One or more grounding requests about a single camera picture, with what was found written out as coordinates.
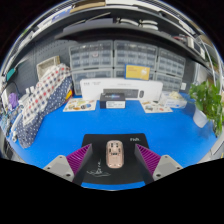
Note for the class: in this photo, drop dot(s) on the green potted plant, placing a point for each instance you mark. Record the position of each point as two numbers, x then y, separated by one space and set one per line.
208 98

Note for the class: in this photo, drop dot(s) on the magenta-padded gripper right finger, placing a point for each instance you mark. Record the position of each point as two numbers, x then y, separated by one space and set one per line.
165 165

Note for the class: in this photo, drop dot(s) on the yellow plastic object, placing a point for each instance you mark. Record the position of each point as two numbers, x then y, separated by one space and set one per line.
69 94

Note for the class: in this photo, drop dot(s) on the red blue checkered cloth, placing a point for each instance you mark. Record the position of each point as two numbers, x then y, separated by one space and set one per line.
43 91

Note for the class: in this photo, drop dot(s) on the large colourful sticker sheet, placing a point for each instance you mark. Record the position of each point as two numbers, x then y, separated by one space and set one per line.
79 105

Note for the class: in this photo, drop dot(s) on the dark small cardboard box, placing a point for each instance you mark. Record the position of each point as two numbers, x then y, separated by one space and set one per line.
112 100

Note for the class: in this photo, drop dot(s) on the transparent rose gold computer mouse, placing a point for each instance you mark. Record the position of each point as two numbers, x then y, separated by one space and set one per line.
115 155

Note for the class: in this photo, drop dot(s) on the yellow and blue box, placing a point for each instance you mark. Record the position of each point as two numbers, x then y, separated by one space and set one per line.
137 72

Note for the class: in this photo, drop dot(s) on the clear plastic package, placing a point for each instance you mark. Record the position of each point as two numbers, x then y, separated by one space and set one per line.
176 100

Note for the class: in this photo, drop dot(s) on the white keyboard box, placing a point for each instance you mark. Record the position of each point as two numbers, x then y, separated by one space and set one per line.
93 86

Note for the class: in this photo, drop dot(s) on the dark wall shelf unit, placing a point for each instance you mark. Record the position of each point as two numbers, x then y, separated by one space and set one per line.
133 28

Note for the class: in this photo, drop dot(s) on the white woven basket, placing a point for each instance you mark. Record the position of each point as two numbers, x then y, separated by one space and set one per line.
46 66

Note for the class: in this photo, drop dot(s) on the white plant pot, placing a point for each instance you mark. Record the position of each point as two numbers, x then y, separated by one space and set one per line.
200 118

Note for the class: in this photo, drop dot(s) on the teal plastic bin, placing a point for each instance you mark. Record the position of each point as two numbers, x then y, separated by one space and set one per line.
10 74

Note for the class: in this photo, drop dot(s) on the dark grey pegboard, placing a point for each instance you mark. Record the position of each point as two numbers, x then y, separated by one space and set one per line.
43 50

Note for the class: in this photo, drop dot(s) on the black mouse pad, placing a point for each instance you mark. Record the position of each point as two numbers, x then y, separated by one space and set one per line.
128 166

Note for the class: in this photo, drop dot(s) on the navy polka dot cloth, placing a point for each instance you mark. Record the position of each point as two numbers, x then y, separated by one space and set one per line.
36 128

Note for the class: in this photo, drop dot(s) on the white wall outlet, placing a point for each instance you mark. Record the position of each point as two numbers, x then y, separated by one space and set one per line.
30 89

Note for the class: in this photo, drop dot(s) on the small colourful sticker sheet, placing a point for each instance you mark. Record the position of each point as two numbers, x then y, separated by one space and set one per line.
156 107

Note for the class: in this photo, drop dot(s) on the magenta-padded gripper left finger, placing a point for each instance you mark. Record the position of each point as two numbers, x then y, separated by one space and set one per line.
60 165

